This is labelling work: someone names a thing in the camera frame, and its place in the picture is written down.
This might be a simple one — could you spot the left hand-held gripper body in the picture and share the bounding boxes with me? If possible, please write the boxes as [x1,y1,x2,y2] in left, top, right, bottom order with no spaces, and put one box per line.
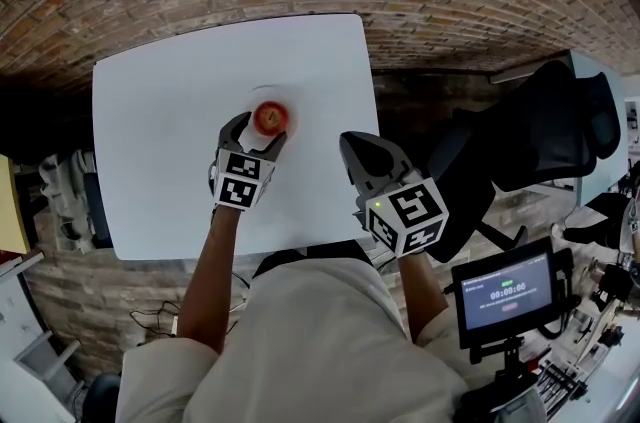
[208,129,277,212]

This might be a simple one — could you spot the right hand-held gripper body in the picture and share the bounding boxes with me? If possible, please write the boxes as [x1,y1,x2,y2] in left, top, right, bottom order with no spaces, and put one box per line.
[351,138,450,259]

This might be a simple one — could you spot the red apple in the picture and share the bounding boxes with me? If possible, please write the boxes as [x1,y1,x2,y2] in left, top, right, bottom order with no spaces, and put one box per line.
[253,99,290,136]

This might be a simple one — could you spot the white plate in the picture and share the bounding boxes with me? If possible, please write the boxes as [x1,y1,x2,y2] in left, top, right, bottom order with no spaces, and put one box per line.
[240,83,304,140]

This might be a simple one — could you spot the person's right forearm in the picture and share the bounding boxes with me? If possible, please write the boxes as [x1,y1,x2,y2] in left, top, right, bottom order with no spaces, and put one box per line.
[396,249,451,345]

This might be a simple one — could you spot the person's left forearm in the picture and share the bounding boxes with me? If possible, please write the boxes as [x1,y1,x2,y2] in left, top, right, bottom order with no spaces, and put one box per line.
[176,202,245,355]

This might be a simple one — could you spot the person's dark trousers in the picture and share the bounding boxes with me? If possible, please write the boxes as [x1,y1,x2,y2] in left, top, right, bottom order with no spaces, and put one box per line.
[252,240,375,281]

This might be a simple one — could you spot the black monitor screen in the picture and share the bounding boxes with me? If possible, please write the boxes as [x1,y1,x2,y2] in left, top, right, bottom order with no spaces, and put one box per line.
[450,237,575,350]

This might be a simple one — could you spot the black mesh office chair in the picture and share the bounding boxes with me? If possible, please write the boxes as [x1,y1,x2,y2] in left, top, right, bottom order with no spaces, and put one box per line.
[426,59,622,264]

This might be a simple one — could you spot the person's white shirt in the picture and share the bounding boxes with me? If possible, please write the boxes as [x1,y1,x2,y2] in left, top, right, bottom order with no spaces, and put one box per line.
[115,254,470,423]

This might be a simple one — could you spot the white grey machine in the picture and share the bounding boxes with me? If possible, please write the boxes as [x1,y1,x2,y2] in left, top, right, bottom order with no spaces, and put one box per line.
[38,148,97,254]

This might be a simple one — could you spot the black tool rack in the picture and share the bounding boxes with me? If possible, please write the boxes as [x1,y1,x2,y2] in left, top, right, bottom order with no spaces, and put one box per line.
[537,358,589,415]

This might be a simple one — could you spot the yellow board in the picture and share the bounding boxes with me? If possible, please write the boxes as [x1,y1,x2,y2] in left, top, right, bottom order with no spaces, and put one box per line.
[0,153,32,256]

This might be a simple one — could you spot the white shelf unit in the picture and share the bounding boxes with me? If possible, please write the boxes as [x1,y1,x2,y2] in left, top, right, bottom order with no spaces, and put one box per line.
[0,255,84,423]

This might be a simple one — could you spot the black floor cable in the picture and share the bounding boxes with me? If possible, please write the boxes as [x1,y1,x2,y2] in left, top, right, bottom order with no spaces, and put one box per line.
[128,299,182,338]

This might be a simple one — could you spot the black monitor mount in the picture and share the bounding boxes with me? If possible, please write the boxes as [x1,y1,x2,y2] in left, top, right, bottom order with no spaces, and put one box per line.
[468,334,544,415]

